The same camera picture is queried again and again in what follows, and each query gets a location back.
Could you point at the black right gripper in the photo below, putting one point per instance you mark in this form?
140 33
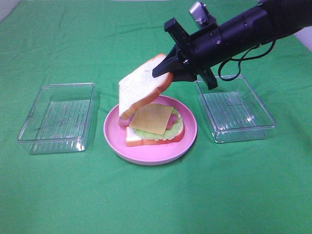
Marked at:
189 57

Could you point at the toast bread slice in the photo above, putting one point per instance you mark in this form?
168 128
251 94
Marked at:
133 140
140 88

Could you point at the bacon strip front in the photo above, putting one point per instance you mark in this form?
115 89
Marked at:
123 122

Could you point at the yellow cheese slice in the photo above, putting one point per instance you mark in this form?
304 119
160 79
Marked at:
153 118

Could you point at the green lettuce leaf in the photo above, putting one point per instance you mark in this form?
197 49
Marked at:
175 127

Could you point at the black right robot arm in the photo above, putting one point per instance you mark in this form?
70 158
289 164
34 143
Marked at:
212 44

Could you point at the clear right plastic container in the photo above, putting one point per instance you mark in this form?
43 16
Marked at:
233 111

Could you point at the clear plastic container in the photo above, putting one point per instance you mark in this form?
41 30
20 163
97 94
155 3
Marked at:
59 120
233 111

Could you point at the pink round plate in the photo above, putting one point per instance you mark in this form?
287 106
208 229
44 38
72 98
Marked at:
151 154

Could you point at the clear left plastic container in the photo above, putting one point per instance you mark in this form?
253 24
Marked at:
59 120

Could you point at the green tablecloth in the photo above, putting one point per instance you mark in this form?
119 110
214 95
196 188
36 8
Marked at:
253 187

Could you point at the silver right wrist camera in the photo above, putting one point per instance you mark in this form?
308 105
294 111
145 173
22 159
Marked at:
202 17

